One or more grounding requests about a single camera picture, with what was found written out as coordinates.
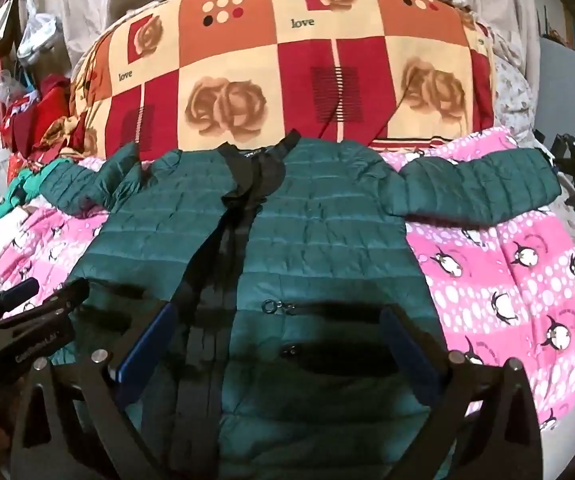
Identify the red cloth pile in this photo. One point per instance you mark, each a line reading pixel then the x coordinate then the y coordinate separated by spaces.
pixel 47 105

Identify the grey cabinet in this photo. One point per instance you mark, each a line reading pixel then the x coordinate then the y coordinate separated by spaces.
pixel 567 90

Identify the red rose patterned quilt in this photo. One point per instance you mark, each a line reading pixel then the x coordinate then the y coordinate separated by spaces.
pixel 267 70

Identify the dark green puffer jacket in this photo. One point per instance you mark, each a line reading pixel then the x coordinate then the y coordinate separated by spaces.
pixel 317 240

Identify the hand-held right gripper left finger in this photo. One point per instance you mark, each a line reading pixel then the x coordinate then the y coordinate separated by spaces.
pixel 145 347

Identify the teal cloth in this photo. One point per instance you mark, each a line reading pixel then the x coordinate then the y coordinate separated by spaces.
pixel 17 190

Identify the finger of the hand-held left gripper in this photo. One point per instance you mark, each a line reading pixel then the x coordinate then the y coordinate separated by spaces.
pixel 62 300
pixel 17 294

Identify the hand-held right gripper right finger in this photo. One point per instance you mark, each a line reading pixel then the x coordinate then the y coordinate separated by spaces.
pixel 412 355

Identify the pink penguin print blanket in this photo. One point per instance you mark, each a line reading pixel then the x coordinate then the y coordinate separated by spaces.
pixel 492 270

